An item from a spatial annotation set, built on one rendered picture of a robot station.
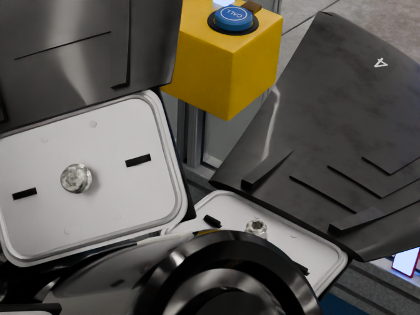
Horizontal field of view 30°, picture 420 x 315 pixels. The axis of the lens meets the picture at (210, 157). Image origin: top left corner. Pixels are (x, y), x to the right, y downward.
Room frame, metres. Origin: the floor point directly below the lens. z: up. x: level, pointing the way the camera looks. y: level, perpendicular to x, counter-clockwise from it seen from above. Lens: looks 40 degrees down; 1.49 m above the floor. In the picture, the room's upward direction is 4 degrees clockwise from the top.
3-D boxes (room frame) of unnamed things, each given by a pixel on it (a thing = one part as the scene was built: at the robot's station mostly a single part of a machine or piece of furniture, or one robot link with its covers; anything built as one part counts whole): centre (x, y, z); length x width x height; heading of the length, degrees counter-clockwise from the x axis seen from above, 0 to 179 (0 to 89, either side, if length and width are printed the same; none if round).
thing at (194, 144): (0.76, 0.02, 0.92); 0.03 x 0.03 x 0.12; 57
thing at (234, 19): (0.74, -0.02, 1.08); 0.04 x 0.04 x 0.02
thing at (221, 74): (0.76, 0.02, 1.02); 0.16 x 0.10 x 0.11; 57
